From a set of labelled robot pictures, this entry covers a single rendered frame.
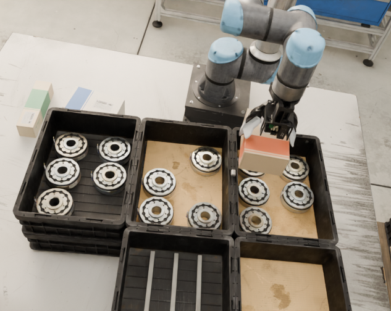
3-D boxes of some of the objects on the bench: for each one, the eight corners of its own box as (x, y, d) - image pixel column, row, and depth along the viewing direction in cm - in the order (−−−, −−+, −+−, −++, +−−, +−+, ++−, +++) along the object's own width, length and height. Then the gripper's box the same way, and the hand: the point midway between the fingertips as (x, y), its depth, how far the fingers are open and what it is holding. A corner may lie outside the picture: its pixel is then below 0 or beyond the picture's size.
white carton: (65, 123, 159) (61, 106, 152) (78, 102, 167) (75, 85, 160) (113, 136, 158) (113, 121, 151) (125, 115, 165) (125, 99, 158)
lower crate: (58, 149, 151) (54, 128, 142) (140, 158, 154) (141, 137, 144) (28, 251, 127) (19, 234, 118) (125, 259, 129) (125, 243, 120)
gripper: (245, 99, 94) (228, 152, 109) (328, 114, 94) (300, 165, 110) (247, 73, 99) (231, 128, 115) (326, 88, 99) (299, 140, 115)
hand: (265, 137), depth 114 cm, fingers closed on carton, 14 cm apart
